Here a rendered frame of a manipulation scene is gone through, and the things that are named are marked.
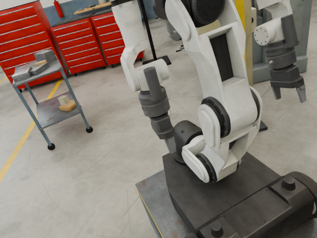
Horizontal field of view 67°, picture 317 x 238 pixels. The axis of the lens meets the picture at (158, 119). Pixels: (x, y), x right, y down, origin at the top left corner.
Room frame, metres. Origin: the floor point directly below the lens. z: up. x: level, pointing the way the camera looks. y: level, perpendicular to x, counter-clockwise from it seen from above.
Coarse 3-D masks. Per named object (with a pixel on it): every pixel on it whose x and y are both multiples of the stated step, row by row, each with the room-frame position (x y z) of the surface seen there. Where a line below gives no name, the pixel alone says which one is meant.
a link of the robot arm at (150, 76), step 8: (152, 64) 0.68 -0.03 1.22; (160, 64) 0.68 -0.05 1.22; (136, 72) 0.66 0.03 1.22; (144, 72) 0.63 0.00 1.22; (152, 72) 0.62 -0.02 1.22; (160, 72) 0.67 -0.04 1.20; (168, 72) 0.67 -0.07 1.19; (144, 80) 0.65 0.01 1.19; (152, 80) 0.62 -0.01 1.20; (160, 80) 0.66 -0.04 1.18; (144, 88) 0.65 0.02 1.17; (152, 88) 0.62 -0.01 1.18; (160, 88) 0.63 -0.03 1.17; (144, 96) 0.65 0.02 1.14; (152, 96) 0.62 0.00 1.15; (160, 96) 0.62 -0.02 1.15; (144, 104) 0.65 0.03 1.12; (152, 104) 0.64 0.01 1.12
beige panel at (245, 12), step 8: (232, 0) 1.86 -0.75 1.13; (240, 0) 1.86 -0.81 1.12; (248, 0) 1.86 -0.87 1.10; (240, 8) 1.86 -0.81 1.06; (248, 8) 1.86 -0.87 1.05; (240, 16) 1.86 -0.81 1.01; (248, 16) 1.86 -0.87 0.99; (216, 24) 1.87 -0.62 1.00; (248, 24) 1.86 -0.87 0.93; (200, 32) 1.87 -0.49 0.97; (248, 32) 1.86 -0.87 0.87; (248, 40) 1.86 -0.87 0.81; (248, 48) 1.86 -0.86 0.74; (248, 56) 1.86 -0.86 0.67; (248, 64) 1.86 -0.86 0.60; (248, 72) 1.86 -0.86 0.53; (248, 80) 1.86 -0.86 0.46; (264, 128) 1.69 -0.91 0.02
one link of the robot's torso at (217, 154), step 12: (204, 108) 0.64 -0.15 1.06; (204, 120) 0.63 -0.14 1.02; (216, 120) 0.59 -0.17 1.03; (204, 132) 0.64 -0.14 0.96; (216, 132) 0.59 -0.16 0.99; (240, 132) 0.64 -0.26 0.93; (252, 132) 0.64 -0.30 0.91; (216, 144) 0.60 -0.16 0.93; (228, 144) 0.61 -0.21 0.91; (240, 144) 0.68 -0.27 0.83; (204, 156) 0.76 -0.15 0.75; (216, 156) 0.68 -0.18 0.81; (228, 156) 0.71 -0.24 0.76; (240, 156) 0.68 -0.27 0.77; (216, 168) 0.69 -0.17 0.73; (228, 168) 0.70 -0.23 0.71; (216, 180) 0.70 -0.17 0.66
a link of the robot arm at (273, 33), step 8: (280, 16) 0.79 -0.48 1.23; (288, 16) 0.72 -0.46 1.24; (264, 24) 0.76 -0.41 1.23; (272, 24) 0.75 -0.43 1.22; (280, 24) 0.75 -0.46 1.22; (288, 24) 0.72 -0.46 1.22; (256, 32) 0.77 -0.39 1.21; (264, 32) 0.74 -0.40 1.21; (272, 32) 0.73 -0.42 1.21; (280, 32) 0.74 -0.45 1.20; (288, 32) 0.71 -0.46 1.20; (256, 40) 0.78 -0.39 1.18; (264, 40) 0.74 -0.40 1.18; (272, 40) 0.74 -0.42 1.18; (280, 40) 0.74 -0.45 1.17; (288, 40) 0.71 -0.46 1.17; (296, 40) 0.70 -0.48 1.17; (272, 48) 0.74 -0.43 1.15; (280, 48) 0.72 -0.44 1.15; (288, 48) 0.72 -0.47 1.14; (272, 56) 0.74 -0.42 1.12
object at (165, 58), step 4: (140, 0) 4.28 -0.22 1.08; (140, 4) 4.29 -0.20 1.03; (144, 8) 4.28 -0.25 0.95; (144, 12) 4.27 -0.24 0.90; (144, 16) 4.27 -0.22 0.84; (144, 20) 4.29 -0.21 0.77; (148, 24) 4.28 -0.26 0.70; (148, 28) 4.27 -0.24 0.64; (148, 32) 4.28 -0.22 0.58; (148, 36) 4.29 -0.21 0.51; (152, 44) 4.28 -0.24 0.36; (152, 48) 4.27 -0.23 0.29; (152, 52) 4.28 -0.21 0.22; (164, 56) 4.52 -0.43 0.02; (148, 60) 4.52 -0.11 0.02; (152, 60) 4.46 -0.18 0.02; (164, 60) 4.28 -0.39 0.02; (168, 60) 4.21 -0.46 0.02; (144, 64) 4.36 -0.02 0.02; (168, 64) 4.05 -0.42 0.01
